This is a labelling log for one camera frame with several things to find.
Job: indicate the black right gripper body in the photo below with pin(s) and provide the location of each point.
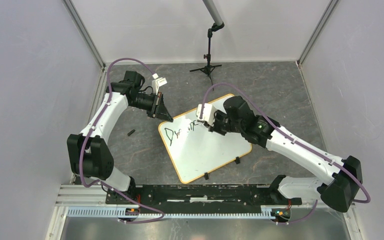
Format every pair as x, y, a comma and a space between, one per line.
222, 124

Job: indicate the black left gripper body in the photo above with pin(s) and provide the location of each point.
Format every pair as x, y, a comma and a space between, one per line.
152, 113

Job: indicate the black marker cap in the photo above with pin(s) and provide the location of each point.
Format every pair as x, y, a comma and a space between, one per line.
131, 132

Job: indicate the yellow framed whiteboard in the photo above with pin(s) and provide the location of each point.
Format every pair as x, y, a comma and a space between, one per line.
194, 151

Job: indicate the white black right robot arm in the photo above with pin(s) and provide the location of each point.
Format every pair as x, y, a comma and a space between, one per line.
336, 180

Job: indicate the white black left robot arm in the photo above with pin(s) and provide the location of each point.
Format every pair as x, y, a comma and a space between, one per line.
89, 154

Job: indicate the grey overhead pole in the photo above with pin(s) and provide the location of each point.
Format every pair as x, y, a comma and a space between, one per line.
214, 13

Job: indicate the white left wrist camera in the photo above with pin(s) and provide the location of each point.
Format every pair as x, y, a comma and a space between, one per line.
157, 82

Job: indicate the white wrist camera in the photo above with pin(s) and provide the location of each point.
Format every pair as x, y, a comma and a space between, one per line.
205, 114
157, 82

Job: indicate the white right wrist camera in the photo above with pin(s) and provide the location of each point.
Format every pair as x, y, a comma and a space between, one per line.
205, 114

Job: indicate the black camera tripod stand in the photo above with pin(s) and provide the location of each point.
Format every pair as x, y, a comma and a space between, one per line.
209, 68

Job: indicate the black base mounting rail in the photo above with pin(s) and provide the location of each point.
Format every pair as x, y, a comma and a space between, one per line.
207, 198

